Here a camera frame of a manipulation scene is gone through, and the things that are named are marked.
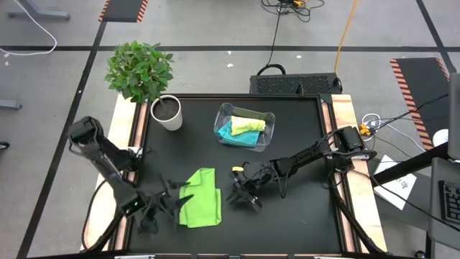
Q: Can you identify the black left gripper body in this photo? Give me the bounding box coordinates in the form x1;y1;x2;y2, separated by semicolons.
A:
138;190;180;235

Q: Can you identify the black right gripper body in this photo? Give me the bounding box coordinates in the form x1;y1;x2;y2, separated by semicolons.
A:
231;161;277;197

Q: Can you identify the bright green microfiber towel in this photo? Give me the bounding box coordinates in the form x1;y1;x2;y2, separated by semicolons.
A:
178;167;223;229

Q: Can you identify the teal blue microfiber towel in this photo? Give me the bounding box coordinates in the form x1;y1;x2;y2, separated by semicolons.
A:
216;120;262;148

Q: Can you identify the yellow-green microfiber towel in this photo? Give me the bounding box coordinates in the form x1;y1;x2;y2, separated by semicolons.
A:
229;115;267;137

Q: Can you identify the clear plastic bin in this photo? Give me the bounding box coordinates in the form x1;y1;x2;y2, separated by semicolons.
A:
213;102;277;153

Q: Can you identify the white plant pot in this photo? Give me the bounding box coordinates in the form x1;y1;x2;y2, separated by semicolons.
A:
149;94;183;132

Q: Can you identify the light wooden side board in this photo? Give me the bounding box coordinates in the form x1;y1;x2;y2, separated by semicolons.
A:
80;95;148;253
321;94;388;253

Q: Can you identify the black perforated computer case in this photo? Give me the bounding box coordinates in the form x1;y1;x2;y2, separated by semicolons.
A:
249;73;343;96

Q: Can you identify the green leafy plant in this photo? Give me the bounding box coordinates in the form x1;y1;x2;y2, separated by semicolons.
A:
103;39;175;104

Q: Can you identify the white paper sheet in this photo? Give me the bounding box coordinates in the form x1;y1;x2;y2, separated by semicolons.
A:
373;154;418;211

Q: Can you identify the black diagonal beam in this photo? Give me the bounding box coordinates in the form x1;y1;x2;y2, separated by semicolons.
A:
369;142;450;186

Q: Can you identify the grey desk foot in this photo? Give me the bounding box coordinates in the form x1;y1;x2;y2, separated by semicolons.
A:
5;0;71;22
0;99;23;110

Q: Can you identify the black hazard-striped floor mat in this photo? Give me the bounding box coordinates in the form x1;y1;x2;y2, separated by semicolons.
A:
390;57;451;151
98;0;149;24

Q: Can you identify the white round cup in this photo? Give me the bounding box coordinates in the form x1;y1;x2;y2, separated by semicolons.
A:
432;128;449;147

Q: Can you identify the grey desk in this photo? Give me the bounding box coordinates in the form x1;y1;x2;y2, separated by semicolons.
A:
427;156;460;251

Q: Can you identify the black keyboard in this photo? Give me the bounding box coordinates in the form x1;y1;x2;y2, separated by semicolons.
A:
438;179;460;226

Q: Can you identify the grey monitor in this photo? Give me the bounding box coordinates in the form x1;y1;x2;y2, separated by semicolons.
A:
447;71;460;161

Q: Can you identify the white coiled cable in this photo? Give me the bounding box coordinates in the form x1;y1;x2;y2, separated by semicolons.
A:
361;112;382;129

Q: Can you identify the yellow cable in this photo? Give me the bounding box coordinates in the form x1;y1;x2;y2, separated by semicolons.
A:
333;0;359;75

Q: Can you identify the tangled black cable bundle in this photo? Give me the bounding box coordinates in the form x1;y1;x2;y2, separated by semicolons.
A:
260;0;325;23

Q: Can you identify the white floor cable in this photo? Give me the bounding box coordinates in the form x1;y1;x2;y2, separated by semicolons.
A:
0;0;58;58

